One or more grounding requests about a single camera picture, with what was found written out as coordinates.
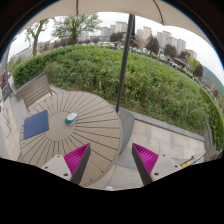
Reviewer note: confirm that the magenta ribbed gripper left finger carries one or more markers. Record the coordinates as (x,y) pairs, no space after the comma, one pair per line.
(70,167)

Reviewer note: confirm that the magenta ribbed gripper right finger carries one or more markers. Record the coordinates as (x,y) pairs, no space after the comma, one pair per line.
(152,166)

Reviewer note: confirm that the white and teal computer mouse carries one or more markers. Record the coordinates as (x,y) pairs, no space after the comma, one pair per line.
(71,118)

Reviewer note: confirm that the dark blue mouse pad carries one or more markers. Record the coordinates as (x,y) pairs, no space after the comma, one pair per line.
(36,124)

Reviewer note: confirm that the round wooden slatted table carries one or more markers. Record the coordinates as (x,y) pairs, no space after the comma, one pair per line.
(97,124)

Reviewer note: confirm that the grey umbrella base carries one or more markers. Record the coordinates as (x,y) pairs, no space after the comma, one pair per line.
(127,122)

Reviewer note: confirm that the green hedge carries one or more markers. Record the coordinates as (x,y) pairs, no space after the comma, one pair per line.
(152,88)

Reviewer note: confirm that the wooden slatted chair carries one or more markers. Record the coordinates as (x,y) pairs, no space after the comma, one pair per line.
(35,89)

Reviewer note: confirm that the dark umbrella pole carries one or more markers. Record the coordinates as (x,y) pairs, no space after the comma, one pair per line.
(130,37)

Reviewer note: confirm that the beige umbrella canopy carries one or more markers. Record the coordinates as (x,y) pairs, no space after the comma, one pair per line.
(156,10)

